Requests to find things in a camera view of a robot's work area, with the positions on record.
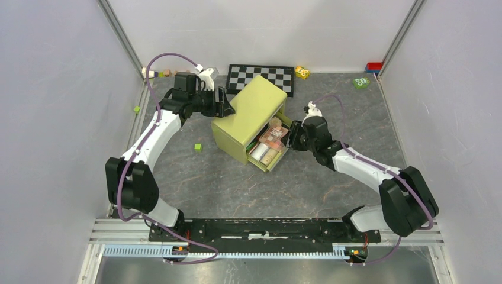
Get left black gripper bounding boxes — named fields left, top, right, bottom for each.
left=189, top=86, right=236, bottom=118

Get eyeshadow palette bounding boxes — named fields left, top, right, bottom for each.
left=258, top=126, right=289, bottom=152

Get beige foundation bottle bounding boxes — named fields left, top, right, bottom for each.
left=260, top=148, right=279, bottom=166

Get green makeup organizer box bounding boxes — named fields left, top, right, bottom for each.
left=211, top=75, right=292, bottom=172

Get white bottle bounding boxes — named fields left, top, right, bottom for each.
left=250, top=143, right=269, bottom=161

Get round powder jar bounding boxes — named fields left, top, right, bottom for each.
left=268, top=117, right=282, bottom=127

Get green tube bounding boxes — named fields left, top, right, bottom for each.
left=246, top=143, right=255, bottom=152

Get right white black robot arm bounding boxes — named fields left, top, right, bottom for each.
left=285, top=116, right=439, bottom=241

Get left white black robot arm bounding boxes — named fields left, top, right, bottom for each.
left=105, top=68, right=235, bottom=241

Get black white checkerboard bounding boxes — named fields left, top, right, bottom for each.
left=225, top=64, right=295, bottom=98

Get small green cube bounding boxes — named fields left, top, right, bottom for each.
left=194, top=143, right=203, bottom=152

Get yellow toy block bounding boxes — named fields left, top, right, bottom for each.
left=294, top=66, right=311, bottom=80

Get white toy piece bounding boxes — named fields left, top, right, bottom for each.
left=141, top=67, right=158, bottom=79

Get green number block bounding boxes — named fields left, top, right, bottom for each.
left=352, top=77, right=371, bottom=89

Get red blue blocks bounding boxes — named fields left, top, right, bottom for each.
left=365, top=62, right=383, bottom=74

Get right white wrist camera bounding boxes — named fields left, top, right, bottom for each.
left=302, top=101, right=323, bottom=123

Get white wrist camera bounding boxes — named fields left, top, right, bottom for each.
left=302, top=101, right=323, bottom=123
left=195, top=64, right=219, bottom=91

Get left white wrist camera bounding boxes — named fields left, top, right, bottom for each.
left=195, top=64, right=219, bottom=91

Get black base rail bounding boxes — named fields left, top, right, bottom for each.
left=149, top=218, right=381, bottom=258

